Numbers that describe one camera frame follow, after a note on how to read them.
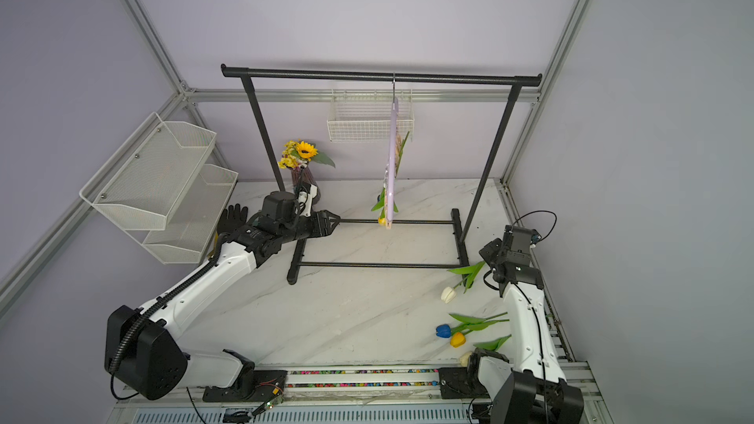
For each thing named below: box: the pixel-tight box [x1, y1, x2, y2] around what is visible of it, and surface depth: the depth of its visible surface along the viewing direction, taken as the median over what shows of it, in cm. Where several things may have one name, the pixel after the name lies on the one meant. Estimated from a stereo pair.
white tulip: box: [440, 261, 486, 305], surface depth 81 cm
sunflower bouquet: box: [277, 140, 336, 170], surface depth 96 cm
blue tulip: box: [435, 311, 511, 339], surface depth 85 cm
